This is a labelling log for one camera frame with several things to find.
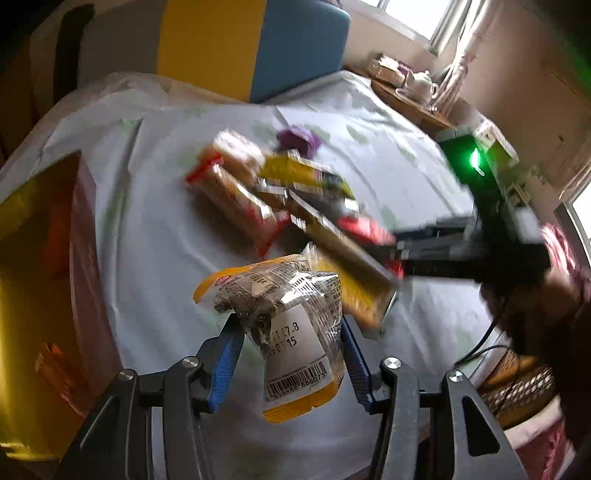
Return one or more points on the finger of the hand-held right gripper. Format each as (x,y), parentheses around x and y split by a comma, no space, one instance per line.
(438,263)
(438,233)

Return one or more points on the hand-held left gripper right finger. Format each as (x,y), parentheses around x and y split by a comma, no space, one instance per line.
(356,367)

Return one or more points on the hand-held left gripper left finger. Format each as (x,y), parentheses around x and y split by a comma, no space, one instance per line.
(226,367)

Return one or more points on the small red snack packet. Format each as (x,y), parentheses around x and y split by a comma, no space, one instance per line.
(364,230)

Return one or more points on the clear yellow snack packet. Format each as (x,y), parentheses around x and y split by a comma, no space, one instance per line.
(286,318)

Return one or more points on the long olive snack packet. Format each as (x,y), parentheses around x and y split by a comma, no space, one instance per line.
(337,244)

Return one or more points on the red-ended biscuit packet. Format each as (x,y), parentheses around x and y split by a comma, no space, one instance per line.
(235,201)

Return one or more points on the purple snack packet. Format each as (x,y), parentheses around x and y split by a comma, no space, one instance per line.
(298,139)

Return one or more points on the gold tin box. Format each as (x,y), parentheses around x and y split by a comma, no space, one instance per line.
(32,277)

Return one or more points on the person's right hand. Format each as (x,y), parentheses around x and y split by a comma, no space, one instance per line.
(531,309)

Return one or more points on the yellow brown snack packet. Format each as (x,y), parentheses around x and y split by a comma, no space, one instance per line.
(360,304)

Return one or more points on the white plastic tablecloth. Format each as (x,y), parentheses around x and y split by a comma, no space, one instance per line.
(161,277)

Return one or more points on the wooden side table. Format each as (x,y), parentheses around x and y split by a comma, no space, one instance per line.
(415,110)

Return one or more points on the white teapot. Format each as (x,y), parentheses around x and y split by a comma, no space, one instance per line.
(421,85)

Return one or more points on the yellow dark snack packet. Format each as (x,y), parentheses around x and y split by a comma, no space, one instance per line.
(300,171)

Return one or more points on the wicker basket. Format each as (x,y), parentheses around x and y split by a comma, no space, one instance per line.
(521,390)

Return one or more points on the beige box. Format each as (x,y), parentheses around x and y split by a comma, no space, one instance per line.
(385,70)

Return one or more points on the white curtain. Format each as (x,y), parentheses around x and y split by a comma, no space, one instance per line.
(464,60)

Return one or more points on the brown pastry packet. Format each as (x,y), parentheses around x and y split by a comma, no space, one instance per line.
(238,154)

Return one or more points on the window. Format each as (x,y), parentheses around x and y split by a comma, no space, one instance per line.
(415,18)

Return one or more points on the grey yellow blue chair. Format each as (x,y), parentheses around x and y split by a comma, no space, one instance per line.
(207,41)

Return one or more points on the black chair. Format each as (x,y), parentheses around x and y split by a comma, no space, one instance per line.
(71,46)

